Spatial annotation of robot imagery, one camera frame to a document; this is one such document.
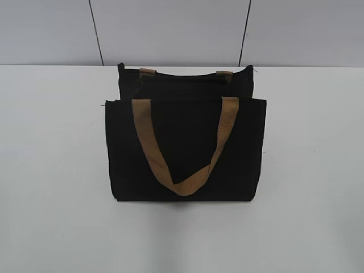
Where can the black canvas tote bag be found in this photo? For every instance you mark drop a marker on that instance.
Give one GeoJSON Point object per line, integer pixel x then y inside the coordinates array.
{"type": "Point", "coordinates": [235, 176]}

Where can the tan front bag handle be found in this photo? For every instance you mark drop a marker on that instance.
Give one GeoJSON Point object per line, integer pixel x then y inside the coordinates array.
{"type": "Point", "coordinates": [183, 140]}

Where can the tan bag handle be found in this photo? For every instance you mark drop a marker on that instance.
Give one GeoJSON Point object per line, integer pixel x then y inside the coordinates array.
{"type": "Point", "coordinates": [183, 140]}
{"type": "Point", "coordinates": [144, 72]}

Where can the tan rear bag handle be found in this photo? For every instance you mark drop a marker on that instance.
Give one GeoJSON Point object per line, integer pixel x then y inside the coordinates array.
{"type": "Point", "coordinates": [144, 72]}

